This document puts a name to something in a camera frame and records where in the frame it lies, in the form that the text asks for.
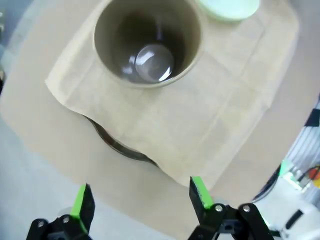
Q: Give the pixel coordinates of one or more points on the yellow red emergency stop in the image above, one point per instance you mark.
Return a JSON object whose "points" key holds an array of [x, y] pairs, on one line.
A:
{"points": [[315, 173]]}

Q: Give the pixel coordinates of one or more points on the aluminium slotted base plate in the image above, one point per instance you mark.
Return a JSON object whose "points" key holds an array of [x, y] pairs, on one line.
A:
{"points": [[305, 145]]}

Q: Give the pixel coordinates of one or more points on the beige plastic cup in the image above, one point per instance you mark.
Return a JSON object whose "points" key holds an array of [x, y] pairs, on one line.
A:
{"points": [[107, 37]]}

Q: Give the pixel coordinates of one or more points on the dark brown serving tray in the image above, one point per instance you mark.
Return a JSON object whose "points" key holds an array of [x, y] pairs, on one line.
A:
{"points": [[120, 148]]}

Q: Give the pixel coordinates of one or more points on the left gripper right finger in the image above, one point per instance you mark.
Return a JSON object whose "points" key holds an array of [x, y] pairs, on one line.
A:
{"points": [[200, 200]]}

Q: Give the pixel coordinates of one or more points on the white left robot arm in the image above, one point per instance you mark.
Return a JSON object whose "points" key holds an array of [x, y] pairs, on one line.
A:
{"points": [[282, 197]]}

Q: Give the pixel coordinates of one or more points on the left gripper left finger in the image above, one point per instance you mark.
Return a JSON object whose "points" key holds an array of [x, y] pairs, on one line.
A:
{"points": [[82, 210]]}

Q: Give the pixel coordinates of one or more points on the light green bowl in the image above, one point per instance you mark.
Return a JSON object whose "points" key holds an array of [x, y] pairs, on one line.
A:
{"points": [[225, 10]]}

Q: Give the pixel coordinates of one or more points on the beige cloth mat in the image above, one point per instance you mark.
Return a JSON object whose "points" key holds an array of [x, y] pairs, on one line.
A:
{"points": [[187, 112]]}

